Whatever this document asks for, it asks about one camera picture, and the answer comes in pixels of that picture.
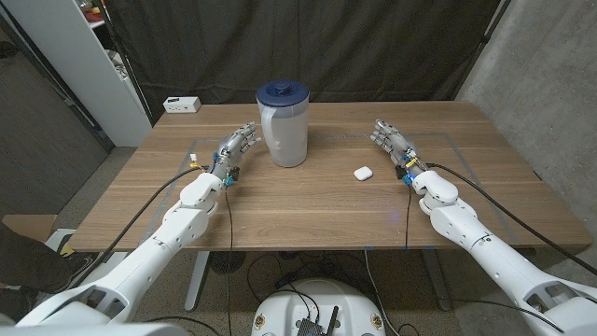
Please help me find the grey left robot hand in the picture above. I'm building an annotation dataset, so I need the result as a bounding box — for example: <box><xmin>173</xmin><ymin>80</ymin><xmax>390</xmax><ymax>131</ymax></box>
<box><xmin>210</xmin><ymin>121</ymin><xmax>263</xmax><ymax>182</ymax></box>

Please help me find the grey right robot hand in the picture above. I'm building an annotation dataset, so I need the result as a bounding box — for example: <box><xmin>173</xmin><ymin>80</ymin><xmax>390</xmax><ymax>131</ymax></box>
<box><xmin>369</xmin><ymin>119</ymin><xmax>428</xmax><ymax>176</ymax></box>

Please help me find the frosted pitcher with blue lid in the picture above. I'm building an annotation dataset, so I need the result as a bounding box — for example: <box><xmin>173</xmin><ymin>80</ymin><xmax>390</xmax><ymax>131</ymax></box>
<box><xmin>255</xmin><ymin>78</ymin><xmax>311</xmax><ymax>169</ymax></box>

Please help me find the white power strip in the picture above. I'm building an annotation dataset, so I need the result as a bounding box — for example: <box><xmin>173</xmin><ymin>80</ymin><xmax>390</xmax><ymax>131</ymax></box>
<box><xmin>162</xmin><ymin>96</ymin><xmax>202</xmax><ymax>115</ymax></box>

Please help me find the black backdrop curtain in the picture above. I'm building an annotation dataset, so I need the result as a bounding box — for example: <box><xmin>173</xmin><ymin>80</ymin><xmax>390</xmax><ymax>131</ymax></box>
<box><xmin>100</xmin><ymin>0</ymin><xmax>505</xmax><ymax>125</ymax></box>

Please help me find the black round floor fan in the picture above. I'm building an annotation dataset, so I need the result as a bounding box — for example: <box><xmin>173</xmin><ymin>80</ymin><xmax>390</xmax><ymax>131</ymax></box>
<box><xmin>208</xmin><ymin>250</ymin><xmax>247</xmax><ymax>275</ymax></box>

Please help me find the white table leg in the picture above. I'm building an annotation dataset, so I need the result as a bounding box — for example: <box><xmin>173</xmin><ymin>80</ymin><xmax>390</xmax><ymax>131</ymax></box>
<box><xmin>184</xmin><ymin>250</ymin><xmax>211</xmax><ymax>313</ymax></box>

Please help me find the black backdrop stand pole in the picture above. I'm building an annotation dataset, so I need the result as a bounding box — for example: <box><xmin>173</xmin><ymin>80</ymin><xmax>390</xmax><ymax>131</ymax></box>
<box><xmin>99</xmin><ymin>0</ymin><xmax>155</xmax><ymax>126</ymax></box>
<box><xmin>453</xmin><ymin>0</ymin><xmax>513</xmax><ymax>102</ymax></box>

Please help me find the grey table leg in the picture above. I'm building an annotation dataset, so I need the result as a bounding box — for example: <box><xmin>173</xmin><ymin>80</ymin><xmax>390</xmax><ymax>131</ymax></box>
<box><xmin>419</xmin><ymin>249</ymin><xmax>453</xmax><ymax>313</ymax></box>

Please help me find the white robot torso base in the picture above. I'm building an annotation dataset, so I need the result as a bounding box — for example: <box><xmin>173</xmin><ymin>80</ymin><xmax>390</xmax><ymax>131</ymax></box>
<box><xmin>250</xmin><ymin>278</ymin><xmax>387</xmax><ymax>336</ymax></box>

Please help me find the white shelf cabinet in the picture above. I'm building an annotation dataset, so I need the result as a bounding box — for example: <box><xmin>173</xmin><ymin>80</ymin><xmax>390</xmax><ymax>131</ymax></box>
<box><xmin>0</xmin><ymin>0</ymin><xmax>154</xmax><ymax>148</ymax></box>

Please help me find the black torso antenna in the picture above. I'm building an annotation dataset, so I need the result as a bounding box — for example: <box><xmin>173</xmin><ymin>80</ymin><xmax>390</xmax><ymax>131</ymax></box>
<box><xmin>326</xmin><ymin>305</ymin><xmax>340</xmax><ymax>336</ymax></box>

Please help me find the white yellow black floor base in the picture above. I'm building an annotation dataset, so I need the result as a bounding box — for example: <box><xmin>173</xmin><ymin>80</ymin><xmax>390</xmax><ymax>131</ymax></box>
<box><xmin>44</xmin><ymin>228</ymin><xmax>130</xmax><ymax>287</ymax></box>

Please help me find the black torso computer module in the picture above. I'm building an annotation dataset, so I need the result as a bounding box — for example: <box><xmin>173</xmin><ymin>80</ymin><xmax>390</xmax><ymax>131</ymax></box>
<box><xmin>296</xmin><ymin>316</ymin><xmax>326</xmax><ymax>336</ymax></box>

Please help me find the plain cardboard box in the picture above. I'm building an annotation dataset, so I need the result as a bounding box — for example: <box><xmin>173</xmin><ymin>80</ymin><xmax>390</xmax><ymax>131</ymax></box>
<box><xmin>2</xmin><ymin>214</ymin><xmax>58</xmax><ymax>243</ymax></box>

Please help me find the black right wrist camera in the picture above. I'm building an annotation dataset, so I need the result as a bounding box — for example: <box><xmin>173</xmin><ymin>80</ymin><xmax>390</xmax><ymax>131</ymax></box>
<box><xmin>395</xmin><ymin>163</ymin><xmax>414</xmax><ymax>187</ymax></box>

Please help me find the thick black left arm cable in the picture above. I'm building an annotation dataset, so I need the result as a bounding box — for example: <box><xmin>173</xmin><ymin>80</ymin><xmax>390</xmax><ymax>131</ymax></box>
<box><xmin>64</xmin><ymin>165</ymin><xmax>215</xmax><ymax>293</ymax></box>

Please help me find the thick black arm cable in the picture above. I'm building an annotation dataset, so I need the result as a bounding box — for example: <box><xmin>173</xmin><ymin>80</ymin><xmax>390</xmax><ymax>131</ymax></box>
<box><xmin>64</xmin><ymin>165</ymin><xmax>215</xmax><ymax>293</ymax></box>
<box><xmin>425</xmin><ymin>161</ymin><xmax>597</xmax><ymax>276</ymax></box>

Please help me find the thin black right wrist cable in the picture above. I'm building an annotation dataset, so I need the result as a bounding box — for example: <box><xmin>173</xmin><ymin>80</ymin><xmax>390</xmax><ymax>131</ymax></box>
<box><xmin>403</xmin><ymin>184</ymin><xmax>413</xmax><ymax>249</ymax></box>

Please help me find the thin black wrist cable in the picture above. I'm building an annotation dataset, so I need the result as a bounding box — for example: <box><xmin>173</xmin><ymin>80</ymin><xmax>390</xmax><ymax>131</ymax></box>
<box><xmin>223</xmin><ymin>185</ymin><xmax>234</xmax><ymax>336</ymax></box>
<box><xmin>403</xmin><ymin>184</ymin><xmax>413</xmax><ymax>249</ymax></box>

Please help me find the thin black left wrist cable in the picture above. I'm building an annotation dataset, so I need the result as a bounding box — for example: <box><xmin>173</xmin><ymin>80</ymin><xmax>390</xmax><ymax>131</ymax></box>
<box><xmin>223</xmin><ymin>185</ymin><xmax>234</xmax><ymax>336</ymax></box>

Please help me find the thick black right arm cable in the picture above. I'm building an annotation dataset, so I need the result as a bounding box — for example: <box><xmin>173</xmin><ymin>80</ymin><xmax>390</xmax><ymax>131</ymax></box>
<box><xmin>425</xmin><ymin>161</ymin><xmax>597</xmax><ymax>276</ymax></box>

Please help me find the grey floor cable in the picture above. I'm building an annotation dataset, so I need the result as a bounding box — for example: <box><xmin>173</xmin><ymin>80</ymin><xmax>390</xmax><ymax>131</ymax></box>
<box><xmin>363</xmin><ymin>248</ymin><xmax>400</xmax><ymax>336</ymax></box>

